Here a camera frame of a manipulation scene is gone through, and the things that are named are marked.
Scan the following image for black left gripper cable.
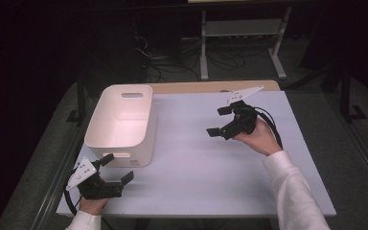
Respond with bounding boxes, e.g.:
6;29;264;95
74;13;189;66
62;171;83;216

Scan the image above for black metal stand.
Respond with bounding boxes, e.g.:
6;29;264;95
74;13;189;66
338;61;368;123
65;71;88;127

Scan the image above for white plastic bin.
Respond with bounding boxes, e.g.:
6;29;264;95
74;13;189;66
83;83;158;169

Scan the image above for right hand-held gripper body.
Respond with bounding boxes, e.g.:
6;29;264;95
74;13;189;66
220;84;265;141

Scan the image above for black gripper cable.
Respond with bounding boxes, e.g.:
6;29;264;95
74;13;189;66
251;105;284;150
62;171;83;216

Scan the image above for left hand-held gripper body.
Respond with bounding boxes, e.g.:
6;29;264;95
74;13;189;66
64;156;125;201

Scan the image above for black floor cables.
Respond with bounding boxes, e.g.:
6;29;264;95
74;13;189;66
133;33;247;82

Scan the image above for person's right hand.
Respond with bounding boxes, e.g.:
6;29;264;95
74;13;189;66
233;119;284;157

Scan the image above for wooden table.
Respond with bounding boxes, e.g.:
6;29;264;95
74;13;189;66
147;80;281;95

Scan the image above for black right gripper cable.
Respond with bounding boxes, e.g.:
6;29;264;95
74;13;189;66
251;105;284;150

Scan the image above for white metal stand frame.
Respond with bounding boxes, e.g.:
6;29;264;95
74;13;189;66
199;6;292;81

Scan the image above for person's left hand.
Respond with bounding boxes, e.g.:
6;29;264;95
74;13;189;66
78;196;110;217

